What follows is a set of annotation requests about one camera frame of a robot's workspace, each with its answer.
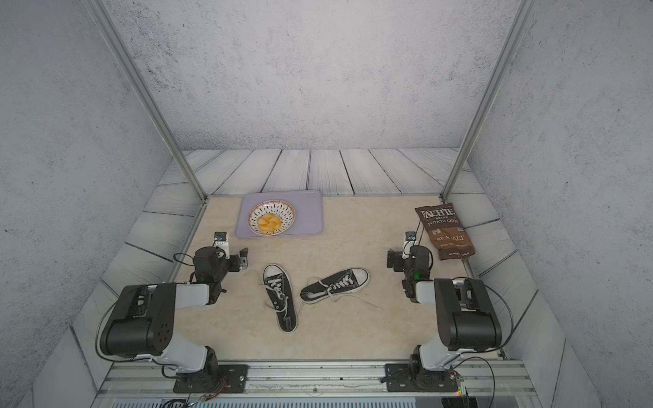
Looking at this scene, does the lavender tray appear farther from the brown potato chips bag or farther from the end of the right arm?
the brown potato chips bag

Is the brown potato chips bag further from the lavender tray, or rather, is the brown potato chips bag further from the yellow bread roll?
the yellow bread roll

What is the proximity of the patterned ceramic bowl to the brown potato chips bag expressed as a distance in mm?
588

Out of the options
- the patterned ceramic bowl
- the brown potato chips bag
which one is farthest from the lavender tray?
the brown potato chips bag

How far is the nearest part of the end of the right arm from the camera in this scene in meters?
0.86

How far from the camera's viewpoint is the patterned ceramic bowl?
1.09 metres

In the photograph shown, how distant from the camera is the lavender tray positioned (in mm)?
1087

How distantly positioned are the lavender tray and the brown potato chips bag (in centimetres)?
47

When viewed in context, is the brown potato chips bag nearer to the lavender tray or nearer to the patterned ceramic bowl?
the lavender tray

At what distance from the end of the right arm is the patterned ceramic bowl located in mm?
438
